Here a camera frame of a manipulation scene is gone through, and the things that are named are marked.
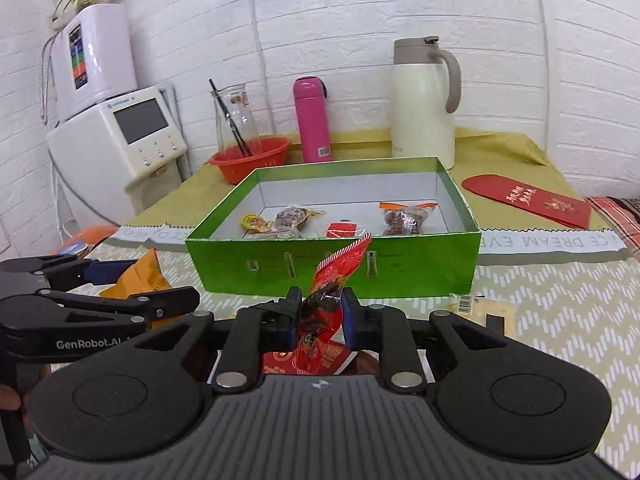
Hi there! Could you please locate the yellow tablecloth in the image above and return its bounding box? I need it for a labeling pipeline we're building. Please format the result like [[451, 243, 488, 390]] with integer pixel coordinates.
[[120, 127, 608, 241]]

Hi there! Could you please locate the red and white round snack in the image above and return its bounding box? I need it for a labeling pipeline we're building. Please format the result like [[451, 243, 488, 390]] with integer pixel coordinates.
[[322, 219, 371, 241]]

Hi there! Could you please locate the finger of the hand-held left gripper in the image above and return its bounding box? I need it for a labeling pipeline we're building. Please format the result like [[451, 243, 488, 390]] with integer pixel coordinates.
[[0, 254, 137, 292], [0, 286, 201, 328]]

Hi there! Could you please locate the clear orange-topped snack packet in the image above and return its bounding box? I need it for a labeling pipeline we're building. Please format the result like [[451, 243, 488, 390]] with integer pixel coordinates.
[[378, 201, 439, 237]]

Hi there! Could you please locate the brown patterned cloth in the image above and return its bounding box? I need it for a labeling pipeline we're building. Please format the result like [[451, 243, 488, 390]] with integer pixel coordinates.
[[585, 195, 640, 261]]

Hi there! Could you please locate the cream thermal jug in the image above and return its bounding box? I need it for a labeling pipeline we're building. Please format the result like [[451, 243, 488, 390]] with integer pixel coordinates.
[[390, 36, 462, 171]]

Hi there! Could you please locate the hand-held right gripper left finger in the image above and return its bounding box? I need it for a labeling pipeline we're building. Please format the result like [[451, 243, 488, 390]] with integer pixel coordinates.
[[132, 287, 303, 393]]

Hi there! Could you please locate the grey purifier hose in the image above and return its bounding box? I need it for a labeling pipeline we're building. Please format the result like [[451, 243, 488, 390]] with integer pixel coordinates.
[[40, 35, 57, 126]]

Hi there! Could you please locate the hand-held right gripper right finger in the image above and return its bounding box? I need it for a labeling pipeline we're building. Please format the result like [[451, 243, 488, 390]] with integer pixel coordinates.
[[340, 287, 506, 393]]

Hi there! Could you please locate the white water dispenser with screen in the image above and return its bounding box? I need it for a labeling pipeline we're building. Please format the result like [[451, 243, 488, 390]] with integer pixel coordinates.
[[46, 85, 188, 228]]

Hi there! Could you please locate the orange snack packet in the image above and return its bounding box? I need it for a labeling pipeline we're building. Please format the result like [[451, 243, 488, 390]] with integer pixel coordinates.
[[99, 249, 175, 331]]

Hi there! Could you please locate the person's left hand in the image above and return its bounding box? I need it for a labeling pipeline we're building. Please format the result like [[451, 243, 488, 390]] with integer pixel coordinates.
[[0, 384, 23, 411]]

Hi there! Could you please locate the red plastic basket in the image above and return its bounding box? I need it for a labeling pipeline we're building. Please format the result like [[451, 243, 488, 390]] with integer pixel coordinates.
[[208, 136, 292, 185]]

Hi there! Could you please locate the black straw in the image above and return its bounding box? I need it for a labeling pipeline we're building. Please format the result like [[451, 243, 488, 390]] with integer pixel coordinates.
[[214, 91, 253, 157]]

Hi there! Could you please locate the orange plastic basin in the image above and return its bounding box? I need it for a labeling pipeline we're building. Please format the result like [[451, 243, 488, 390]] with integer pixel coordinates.
[[55, 225, 121, 261]]

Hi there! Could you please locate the pink thermos bottle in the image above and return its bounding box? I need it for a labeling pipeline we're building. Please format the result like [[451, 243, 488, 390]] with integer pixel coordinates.
[[293, 76, 334, 163]]

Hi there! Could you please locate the long red snack packet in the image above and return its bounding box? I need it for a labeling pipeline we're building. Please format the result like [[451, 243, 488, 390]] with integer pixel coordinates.
[[295, 234, 373, 376]]

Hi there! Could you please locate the white water purifier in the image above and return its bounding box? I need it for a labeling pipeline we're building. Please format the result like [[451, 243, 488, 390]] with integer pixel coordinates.
[[50, 4, 138, 123]]

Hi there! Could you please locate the green cardboard box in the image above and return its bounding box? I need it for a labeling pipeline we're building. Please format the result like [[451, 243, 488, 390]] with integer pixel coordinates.
[[185, 156, 482, 298]]

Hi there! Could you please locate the zigzag patterned table mat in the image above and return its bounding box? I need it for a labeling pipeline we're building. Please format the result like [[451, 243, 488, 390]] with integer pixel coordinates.
[[30, 230, 640, 466]]

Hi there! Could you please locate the white wall cable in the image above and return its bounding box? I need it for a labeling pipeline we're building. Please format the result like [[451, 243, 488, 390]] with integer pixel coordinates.
[[530, 0, 551, 161], [245, 0, 276, 136]]

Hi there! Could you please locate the flat red snack packet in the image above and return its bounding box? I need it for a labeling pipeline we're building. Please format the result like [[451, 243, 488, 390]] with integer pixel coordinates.
[[262, 342, 351, 376]]

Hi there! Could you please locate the clear packet of brown snack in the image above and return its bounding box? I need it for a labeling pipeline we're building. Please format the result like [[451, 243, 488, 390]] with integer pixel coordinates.
[[260, 203, 328, 240]]

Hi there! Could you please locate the glass carafe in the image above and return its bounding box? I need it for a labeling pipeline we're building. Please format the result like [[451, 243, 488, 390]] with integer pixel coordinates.
[[209, 79, 251, 157], [215, 82, 260, 148]]

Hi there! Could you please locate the red envelope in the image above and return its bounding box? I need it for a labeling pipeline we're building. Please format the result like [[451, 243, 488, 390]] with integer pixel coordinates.
[[461, 173, 606, 229]]

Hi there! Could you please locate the small yellow snack packet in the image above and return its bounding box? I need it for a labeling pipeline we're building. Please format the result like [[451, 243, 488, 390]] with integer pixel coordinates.
[[240, 212, 273, 233]]

